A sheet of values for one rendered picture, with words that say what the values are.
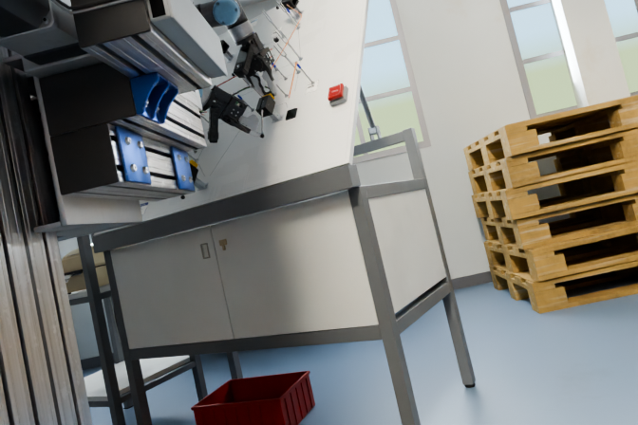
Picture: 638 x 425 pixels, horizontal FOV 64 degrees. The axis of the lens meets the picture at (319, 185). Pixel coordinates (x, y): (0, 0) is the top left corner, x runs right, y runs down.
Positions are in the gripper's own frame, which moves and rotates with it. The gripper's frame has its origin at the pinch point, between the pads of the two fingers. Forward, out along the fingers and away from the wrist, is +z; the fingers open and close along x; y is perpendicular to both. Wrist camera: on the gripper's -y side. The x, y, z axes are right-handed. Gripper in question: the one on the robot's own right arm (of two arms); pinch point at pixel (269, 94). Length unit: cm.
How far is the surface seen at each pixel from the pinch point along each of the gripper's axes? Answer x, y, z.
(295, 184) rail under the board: -14.5, -29.3, 21.7
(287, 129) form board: -5.6, -7.8, 11.3
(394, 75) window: 45, 226, 68
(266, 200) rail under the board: -2.8, -31.0, 24.1
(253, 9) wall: 134, 223, -20
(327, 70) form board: -17.2, 12.8, 1.8
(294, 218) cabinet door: -9.1, -30.7, 32.3
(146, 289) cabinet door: 63, -41, 46
